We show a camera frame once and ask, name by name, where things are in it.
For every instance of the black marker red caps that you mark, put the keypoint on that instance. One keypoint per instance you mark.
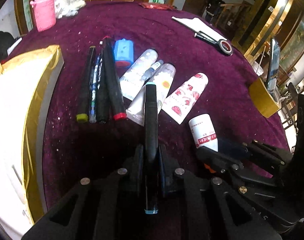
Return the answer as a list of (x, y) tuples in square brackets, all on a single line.
[(112, 80)]

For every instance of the white paper sheet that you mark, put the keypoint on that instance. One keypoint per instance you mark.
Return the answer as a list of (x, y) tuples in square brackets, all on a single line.
[(196, 23)]

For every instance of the white tube pale flower print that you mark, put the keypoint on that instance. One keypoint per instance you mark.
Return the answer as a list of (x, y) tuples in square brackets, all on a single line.
[(135, 75)]

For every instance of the smartphone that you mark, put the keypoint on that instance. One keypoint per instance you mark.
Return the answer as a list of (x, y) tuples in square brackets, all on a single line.
[(273, 65)]

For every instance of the purple velvet tablecloth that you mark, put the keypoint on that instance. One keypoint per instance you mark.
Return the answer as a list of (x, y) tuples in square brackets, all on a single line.
[(191, 55)]

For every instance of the black marker blue caps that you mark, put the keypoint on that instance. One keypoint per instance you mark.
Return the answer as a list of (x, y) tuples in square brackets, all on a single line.
[(151, 120)]

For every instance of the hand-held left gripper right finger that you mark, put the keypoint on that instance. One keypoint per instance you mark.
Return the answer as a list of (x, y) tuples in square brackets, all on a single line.
[(162, 166)]

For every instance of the red foil packet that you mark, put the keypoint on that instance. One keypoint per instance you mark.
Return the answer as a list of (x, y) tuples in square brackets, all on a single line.
[(155, 6)]

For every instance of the silver tube daisy print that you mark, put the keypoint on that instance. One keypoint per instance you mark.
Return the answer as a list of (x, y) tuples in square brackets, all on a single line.
[(164, 85)]

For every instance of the black sofa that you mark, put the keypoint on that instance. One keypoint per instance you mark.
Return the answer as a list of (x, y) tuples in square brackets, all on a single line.
[(0, 45)]

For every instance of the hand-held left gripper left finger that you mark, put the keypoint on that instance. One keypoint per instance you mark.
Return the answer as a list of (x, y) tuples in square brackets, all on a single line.
[(140, 166)]

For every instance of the slim silver tube black cap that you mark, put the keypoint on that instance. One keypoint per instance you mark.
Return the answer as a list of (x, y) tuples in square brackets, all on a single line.
[(154, 68)]

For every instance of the blue battery pack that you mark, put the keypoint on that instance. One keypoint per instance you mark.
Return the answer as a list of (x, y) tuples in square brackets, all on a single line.
[(123, 51)]

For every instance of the blue pen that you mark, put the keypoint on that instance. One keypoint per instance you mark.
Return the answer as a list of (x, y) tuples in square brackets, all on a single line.
[(94, 97)]

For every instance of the black marker yellow caps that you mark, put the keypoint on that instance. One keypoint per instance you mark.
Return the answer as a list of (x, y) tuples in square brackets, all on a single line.
[(86, 85)]

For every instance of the yellow tape roll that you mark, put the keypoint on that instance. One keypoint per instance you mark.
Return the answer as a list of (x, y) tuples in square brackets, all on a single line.
[(263, 102)]

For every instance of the black tape roll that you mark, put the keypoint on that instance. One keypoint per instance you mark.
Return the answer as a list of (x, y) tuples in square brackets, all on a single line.
[(224, 47)]

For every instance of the white bottle orange cap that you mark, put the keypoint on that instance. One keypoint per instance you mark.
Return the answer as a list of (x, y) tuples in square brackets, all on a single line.
[(203, 130)]

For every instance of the white tube red flower print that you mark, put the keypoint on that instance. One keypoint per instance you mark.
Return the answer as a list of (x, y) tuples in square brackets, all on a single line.
[(185, 97)]

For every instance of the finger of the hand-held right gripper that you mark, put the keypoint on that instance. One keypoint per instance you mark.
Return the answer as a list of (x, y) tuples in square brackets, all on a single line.
[(226, 162), (266, 155)]

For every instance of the white box gold tape rim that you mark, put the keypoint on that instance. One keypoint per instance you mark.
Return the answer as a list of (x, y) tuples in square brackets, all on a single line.
[(14, 100)]

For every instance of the plain black marker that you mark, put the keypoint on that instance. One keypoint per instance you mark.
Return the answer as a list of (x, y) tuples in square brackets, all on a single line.
[(102, 105)]

